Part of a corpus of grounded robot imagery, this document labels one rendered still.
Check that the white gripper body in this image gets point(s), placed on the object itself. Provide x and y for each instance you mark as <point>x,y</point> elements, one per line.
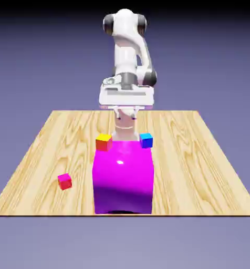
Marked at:
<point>126,97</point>

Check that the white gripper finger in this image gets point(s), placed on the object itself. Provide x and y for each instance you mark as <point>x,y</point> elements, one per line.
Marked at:
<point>117,112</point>
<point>135,113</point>

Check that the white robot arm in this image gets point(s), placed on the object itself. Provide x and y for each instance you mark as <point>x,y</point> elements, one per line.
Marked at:
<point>127,56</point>

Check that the small blue cube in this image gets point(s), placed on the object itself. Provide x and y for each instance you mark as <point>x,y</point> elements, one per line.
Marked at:
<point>146,140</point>

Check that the small orange cube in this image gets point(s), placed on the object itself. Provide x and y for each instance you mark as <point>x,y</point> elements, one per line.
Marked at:
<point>104,143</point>

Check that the small red cube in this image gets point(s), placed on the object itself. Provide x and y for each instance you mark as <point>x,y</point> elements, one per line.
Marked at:
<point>64,182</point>

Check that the large magenta box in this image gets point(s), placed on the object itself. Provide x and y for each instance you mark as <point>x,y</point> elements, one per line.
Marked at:
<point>123,178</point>

